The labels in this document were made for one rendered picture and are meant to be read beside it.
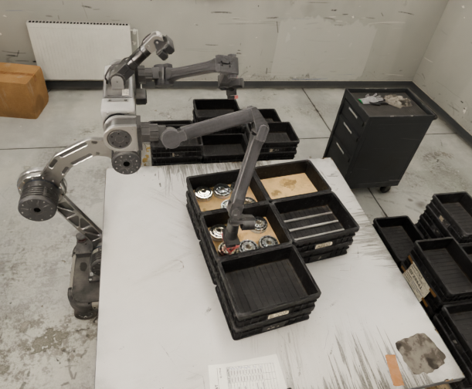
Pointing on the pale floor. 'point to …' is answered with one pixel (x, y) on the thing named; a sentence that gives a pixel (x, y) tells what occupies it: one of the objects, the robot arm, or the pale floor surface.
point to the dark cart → (376, 137)
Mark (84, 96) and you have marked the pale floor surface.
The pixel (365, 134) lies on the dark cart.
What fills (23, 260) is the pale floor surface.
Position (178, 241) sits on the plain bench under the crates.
